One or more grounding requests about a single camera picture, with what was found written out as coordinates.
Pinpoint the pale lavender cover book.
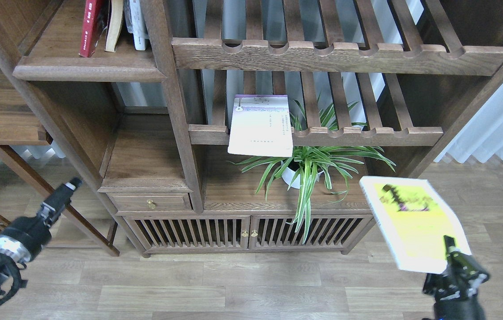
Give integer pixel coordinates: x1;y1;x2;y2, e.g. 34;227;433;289
227;94;293;157

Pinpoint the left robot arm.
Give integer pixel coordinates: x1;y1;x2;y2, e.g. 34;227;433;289
0;177;82;306

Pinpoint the upright white book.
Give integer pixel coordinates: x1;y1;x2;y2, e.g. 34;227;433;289
124;0;149;51

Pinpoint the yellow green cover book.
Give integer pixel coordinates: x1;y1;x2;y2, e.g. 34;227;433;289
359;176;471;274

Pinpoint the dark wooden bookshelf unit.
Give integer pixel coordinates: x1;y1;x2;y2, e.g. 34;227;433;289
0;0;503;257

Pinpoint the green spider plant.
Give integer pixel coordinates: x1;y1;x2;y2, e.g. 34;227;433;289
237;107;395;244

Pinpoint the red cover book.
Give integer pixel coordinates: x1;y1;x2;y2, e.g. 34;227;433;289
79;0;109;57

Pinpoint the upright cream paged book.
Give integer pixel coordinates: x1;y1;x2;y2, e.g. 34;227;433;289
104;0;125;52

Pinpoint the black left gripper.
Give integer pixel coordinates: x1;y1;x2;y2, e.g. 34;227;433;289
0;177;82;264

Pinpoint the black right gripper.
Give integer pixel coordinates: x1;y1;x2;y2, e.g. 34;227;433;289
422;236;490;320

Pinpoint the brass drawer knob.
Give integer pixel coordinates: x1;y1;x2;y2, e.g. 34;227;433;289
146;199;156;209

